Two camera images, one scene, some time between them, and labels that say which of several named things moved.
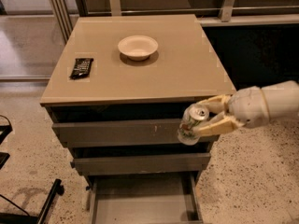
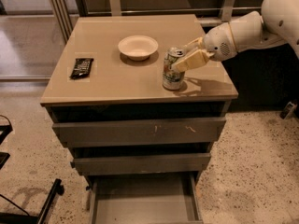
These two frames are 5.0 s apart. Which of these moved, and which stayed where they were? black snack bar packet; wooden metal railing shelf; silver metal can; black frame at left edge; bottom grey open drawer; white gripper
Moved: white gripper; silver metal can
Stayed: black frame at left edge; wooden metal railing shelf; black snack bar packet; bottom grey open drawer
